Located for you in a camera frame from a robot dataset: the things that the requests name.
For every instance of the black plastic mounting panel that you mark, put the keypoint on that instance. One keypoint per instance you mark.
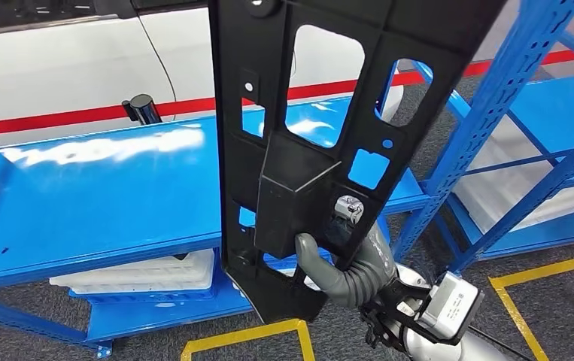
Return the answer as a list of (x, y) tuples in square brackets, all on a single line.
[(316, 199)]

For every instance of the black stanchion post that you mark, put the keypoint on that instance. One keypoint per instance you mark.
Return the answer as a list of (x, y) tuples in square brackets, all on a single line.
[(144, 109)]

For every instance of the blue metal shelf rack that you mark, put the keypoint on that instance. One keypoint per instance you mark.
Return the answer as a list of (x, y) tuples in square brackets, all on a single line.
[(92, 199), (491, 99)]

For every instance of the black camera bracket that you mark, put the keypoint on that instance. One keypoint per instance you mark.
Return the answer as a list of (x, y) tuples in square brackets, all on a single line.
[(391, 299)]

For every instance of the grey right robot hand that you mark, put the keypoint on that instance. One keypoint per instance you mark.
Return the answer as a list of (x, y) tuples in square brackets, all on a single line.
[(311, 259)]

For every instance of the white plastic tray stack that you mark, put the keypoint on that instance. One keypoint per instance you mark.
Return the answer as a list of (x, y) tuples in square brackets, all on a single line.
[(506, 194), (142, 276)]

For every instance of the white car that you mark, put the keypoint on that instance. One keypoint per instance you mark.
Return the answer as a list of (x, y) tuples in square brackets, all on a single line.
[(42, 65)]

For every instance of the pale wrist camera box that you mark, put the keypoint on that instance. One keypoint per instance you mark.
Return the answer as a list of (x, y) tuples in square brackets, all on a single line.
[(448, 306)]

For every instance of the red barrier belt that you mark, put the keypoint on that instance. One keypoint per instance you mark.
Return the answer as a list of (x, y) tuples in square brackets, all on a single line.
[(67, 119)]

